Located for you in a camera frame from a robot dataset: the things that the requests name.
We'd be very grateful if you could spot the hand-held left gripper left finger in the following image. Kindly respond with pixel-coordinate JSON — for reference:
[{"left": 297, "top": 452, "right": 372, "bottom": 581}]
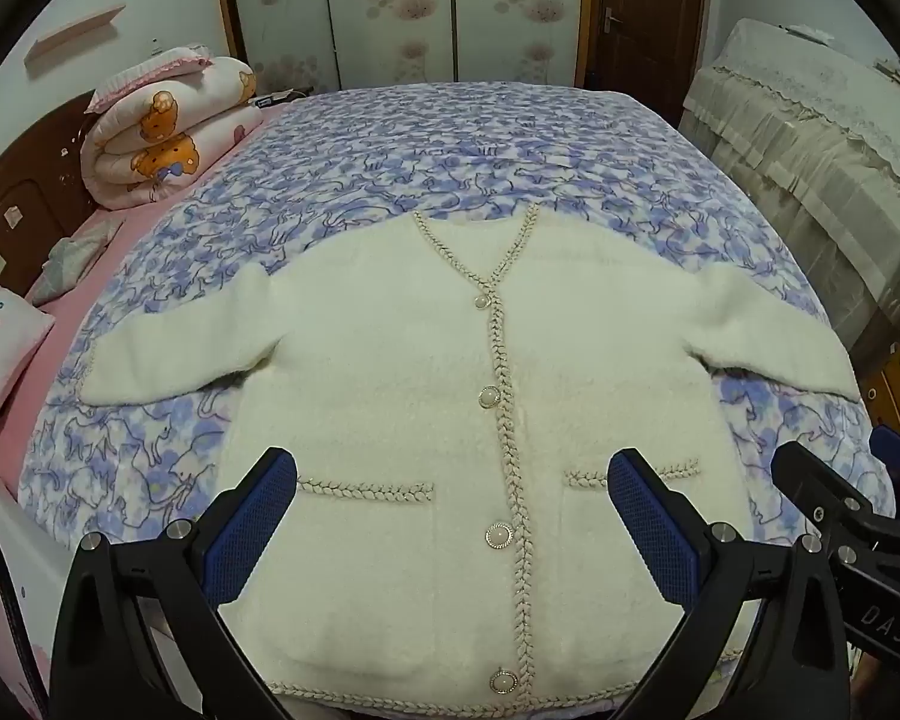
[{"left": 49, "top": 448, "right": 301, "bottom": 720}]

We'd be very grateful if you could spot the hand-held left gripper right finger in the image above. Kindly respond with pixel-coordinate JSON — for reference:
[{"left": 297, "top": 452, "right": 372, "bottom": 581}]
[{"left": 606, "top": 448, "right": 850, "bottom": 720}]

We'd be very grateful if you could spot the white fluffy cardigan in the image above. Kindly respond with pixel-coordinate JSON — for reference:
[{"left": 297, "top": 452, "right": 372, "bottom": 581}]
[{"left": 79, "top": 204, "right": 863, "bottom": 698}]

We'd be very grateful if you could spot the white printed pillow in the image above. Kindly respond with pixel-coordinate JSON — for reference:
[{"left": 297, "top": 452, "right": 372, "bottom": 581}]
[{"left": 0, "top": 285, "right": 57, "bottom": 447}]

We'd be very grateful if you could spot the lace covered furniture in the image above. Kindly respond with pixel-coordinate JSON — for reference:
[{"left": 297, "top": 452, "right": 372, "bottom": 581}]
[{"left": 679, "top": 17, "right": 900, "bottom": 376}]

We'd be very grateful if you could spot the grey small cloth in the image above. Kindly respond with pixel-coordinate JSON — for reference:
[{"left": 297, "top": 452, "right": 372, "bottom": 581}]
[{"left": 30, "top": 219, "right": 125, "bottom": 307}]

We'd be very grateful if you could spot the rolled bear print quilt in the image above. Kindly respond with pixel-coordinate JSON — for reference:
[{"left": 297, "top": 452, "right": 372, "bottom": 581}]
[{"left": 80, "top": 56, "right": 263, "bottom": 211}]

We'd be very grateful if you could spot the dark wooden headboard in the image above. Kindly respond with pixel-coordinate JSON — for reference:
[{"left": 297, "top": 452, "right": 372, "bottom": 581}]
[{"left": 0, "top": 90, "right": 98, "bottom": 308}]

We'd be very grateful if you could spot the blue floral fleece blanket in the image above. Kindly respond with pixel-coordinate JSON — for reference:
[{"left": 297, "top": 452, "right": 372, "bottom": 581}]
[{"left": 19, "top": 82, "right": 897, "bottom": 548}]

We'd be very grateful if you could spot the pink trimmed folded pillow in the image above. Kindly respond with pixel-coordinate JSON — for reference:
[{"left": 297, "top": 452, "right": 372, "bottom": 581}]
[{"left": 84, "top": 45, "right": 218, "bottom": 115}]

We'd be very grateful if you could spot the brown wooden door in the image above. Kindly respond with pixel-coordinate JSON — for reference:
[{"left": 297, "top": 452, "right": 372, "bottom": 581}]
[{"left": 581, "top": 0, "right": 710, "bottom": 125}]

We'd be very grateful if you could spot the floral sliding door wardrobe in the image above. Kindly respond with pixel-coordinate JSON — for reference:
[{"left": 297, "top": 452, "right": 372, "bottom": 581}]
[{"left": 221, "top": 0, "right": 593, "bottom": 95}]

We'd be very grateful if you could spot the pink wall shelf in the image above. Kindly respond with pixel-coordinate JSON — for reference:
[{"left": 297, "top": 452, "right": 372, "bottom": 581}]
[{"left": 25, "top": 5, "right": 126, "bottom": 65}]

